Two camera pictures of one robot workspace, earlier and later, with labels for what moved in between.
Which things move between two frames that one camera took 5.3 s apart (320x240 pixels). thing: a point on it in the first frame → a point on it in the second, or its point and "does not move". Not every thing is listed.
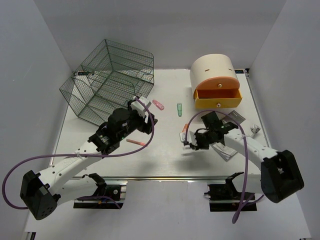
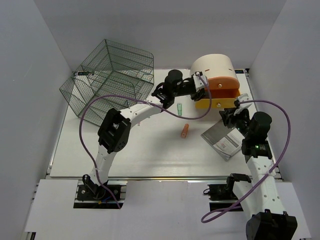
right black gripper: (198, 145) → (228, 117)
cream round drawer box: (210, 66) does not move
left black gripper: (147, 128) → (196, 97)
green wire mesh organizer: (112, 75) does not move
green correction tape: (179, 107) does not move
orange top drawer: (219, 83) does not move
